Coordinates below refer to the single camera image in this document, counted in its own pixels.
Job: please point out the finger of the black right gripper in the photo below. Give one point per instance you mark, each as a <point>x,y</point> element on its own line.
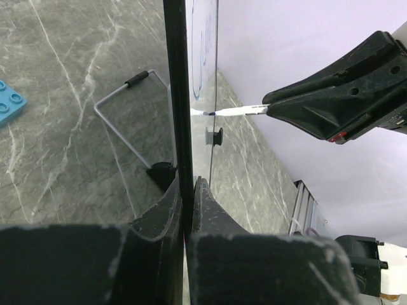
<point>345,100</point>

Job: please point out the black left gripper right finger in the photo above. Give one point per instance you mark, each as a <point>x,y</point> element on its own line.
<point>229,265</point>

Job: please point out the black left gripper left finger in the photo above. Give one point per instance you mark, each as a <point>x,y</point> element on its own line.
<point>136,263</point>

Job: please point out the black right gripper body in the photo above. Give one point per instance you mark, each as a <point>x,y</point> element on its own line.
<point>394,120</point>

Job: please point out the white marker pen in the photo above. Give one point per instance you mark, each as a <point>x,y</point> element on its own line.
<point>251,110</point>

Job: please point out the white whiteboard black frame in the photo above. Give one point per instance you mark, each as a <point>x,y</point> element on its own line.
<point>191,29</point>

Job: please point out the blue studded building plate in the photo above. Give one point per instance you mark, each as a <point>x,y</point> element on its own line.
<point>12,104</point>

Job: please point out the aluminium extrusion frame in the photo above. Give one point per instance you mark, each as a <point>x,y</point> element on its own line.
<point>301,221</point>

